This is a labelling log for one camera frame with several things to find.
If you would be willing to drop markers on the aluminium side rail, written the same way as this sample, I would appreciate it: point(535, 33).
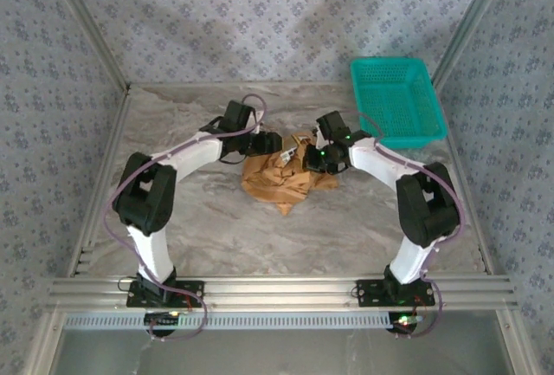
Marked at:
point(121, 106)
point(459, 154)

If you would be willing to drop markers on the black controller board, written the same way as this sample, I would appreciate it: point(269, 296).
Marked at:
point(162, 319)
point(404, 325)

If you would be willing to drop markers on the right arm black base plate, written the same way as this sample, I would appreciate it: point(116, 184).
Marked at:
point(368, 292)

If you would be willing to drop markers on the aluminium frame post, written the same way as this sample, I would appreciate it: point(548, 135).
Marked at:
point(469, 20)
point(92, 24)

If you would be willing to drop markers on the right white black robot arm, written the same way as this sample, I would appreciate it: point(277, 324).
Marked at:
point(411, 258)

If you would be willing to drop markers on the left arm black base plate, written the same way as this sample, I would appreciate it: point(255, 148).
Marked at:
point(190, 290)

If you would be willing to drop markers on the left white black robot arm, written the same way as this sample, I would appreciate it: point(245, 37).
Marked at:
point(151, 254)

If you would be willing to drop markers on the teal plastic mesh basket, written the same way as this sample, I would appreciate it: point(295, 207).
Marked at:
point(389, 89)

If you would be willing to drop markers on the aluminium mounting rail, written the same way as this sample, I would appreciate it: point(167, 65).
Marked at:
point(281, 292)

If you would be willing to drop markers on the tan orange t-shirt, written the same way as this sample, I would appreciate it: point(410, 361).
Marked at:
point(277, 184)

